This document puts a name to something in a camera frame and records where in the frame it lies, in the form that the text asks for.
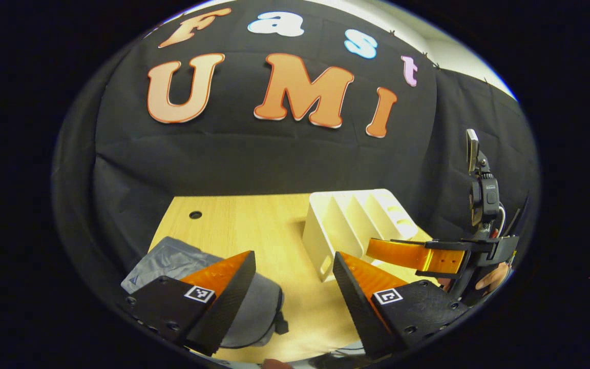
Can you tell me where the grey schoolbag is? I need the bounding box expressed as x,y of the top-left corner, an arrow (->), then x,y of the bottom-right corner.
121,236 -> 289,350

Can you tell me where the white bookshelf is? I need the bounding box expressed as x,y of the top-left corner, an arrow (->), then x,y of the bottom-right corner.
303,189 -> 419,282

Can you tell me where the row of black cloth clips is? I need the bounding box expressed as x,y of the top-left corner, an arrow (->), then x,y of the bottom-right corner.
388,29 -> 496,85

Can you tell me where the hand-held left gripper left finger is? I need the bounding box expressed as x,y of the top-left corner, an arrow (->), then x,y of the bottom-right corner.
120,250 -> 257,357

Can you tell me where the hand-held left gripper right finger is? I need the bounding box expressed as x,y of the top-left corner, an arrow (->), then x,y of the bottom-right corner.
331,251 -> 473,360

